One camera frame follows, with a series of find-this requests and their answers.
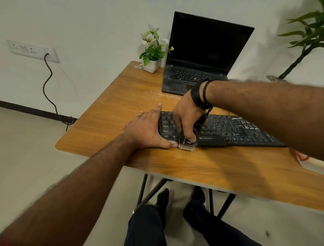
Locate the person's right hand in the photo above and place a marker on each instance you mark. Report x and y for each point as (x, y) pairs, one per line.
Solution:
(188, 114)

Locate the person's left hand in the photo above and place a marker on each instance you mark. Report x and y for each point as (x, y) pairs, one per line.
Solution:
(145, 131)

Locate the small black brush tool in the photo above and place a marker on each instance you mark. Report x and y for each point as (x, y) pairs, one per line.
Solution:
(186, 146)

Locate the black keyboard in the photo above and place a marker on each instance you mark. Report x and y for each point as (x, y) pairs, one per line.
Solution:
(233, 131)

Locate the clear plastic container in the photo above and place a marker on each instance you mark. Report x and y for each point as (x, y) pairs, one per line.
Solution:
(314, 166)

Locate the person's left forearm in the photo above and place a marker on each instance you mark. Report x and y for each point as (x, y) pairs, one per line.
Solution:
(68, 192)

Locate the person's right forearm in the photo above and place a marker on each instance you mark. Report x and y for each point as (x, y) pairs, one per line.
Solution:
(273, 114)

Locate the person's left leg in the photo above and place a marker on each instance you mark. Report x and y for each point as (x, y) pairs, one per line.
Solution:
(146, 225)

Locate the person's leg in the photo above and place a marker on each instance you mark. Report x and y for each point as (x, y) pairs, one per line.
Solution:
(146, 225)
(215, 228)

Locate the person's right leg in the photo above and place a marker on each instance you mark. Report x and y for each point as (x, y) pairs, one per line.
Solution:
(215, 228)

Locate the black wristband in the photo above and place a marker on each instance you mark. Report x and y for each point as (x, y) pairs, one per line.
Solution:
(197, 95)

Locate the small white flower pot plant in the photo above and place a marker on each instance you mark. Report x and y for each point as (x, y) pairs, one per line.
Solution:
(152, 54)

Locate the black laptop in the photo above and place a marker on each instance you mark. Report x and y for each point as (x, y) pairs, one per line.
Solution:
(207, 40)

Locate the black skirting board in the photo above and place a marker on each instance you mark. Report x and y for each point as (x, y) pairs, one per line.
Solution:
(30, 109)

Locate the tall green plant white pot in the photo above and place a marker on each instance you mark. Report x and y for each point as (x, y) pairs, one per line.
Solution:
(306, 43)

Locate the black metal table frame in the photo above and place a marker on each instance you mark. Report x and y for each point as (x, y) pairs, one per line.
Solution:
(143, 187)

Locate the white wall socket panel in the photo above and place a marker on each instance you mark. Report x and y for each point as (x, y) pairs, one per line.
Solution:
(25, 49)

